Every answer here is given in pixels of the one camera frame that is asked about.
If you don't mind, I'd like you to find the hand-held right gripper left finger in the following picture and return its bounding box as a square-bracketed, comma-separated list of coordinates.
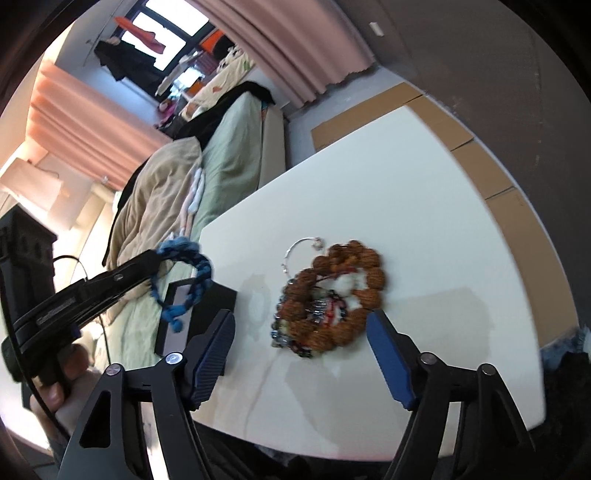
[55, 309, 237, 480]

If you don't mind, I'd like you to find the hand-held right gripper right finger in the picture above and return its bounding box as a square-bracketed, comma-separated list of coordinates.
[366, 308, 539, 480]

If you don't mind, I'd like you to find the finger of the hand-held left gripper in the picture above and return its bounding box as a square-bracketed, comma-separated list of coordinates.
[85, 250, 167, 291]
[74, 272, 158, 329]

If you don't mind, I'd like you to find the black jewelry box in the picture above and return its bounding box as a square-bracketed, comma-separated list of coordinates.
[154, 281, 237, 358]

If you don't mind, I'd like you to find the blue bead bracelet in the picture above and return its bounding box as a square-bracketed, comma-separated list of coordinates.
[150, 236, 214, 334]

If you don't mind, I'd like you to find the red string bracelet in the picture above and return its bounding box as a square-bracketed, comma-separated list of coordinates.
[318, 295, 352, 324]

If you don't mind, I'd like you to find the dark glass bead bracelet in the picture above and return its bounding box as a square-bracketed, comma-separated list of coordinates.
[270, 286, 352, 358]

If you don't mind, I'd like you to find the brown bead bracelet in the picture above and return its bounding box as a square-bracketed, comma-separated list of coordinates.
[281, 240, 386, 354]

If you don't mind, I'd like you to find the white pompom charm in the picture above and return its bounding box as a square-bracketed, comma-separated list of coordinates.
[333, 274, 360, 297]

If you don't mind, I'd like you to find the silver bangle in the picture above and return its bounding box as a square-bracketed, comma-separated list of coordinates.
[281, 237, 326, 278]

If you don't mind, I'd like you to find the person's left hand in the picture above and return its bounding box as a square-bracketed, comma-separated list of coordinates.
[30, 344, 100, 430]

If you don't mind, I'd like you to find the white hanging shirt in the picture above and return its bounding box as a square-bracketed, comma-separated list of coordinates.
[0, 157, 65, 217]

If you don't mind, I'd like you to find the beige blanket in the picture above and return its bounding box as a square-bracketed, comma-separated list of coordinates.
[108, 138, 204, 296]

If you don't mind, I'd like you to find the pink white cloth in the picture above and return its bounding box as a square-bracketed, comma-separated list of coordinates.
[178, 166, 207, 236]

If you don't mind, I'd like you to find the pink curtain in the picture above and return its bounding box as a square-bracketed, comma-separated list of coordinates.
[28, 60, 172, 191]
[191, 0, 376, 108]

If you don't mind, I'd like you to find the bed with green sheet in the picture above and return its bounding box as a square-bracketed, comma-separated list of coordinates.
[92, 90, 289, 370]

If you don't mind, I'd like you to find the grey blue rug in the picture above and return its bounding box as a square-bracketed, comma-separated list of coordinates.
[540, 325, 591, 370]

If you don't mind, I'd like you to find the black clothing on bed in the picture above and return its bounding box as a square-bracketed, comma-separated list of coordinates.
[173, 80, 276, 140]

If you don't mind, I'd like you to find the black hanging garment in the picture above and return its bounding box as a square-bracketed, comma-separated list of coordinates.
[95, 39, 160, 95]

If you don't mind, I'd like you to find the floral printed quilt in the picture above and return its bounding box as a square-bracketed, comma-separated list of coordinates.
[182, 46, 256, 116]

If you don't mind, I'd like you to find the row of cardboard sheets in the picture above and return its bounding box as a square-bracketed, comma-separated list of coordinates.
[406, 95, 578, 348]

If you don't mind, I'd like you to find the orange hanging garment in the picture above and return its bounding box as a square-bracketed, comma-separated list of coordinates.
[115, 16, 167, 55]

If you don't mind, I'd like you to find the flat cardboard sheet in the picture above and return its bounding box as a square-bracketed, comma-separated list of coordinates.
[311, 83, 426, 153]

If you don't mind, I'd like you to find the black cable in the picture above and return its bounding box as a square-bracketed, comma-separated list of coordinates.
[51, 255, 114, 370]

